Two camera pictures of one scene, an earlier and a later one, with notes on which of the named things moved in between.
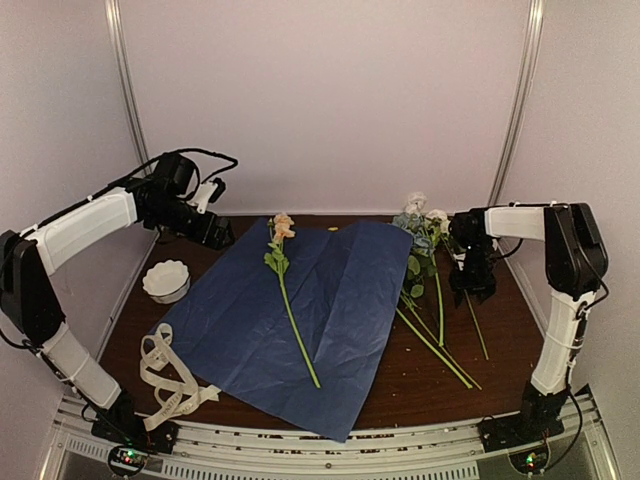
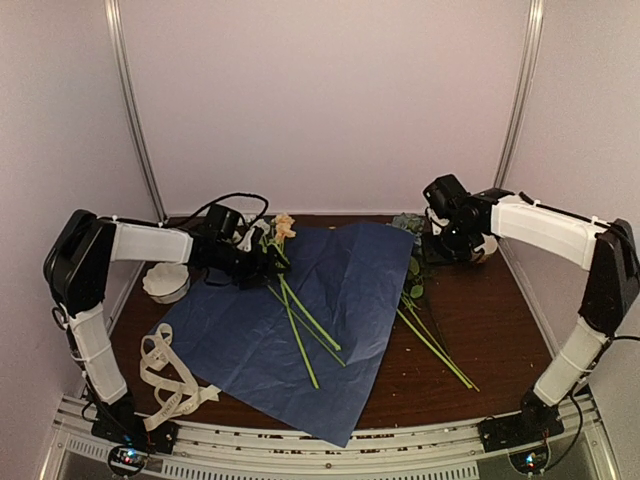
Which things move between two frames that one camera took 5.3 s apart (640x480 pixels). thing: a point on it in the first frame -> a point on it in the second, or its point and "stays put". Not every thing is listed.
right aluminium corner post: [532, 42] stays put
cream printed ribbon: [176, 387] stays put
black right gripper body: [478, 276] -> [452, 244]
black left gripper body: [174, 219] -> [240, 266]
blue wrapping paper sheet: [235, 337] stays put
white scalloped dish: [167, 282] stays put
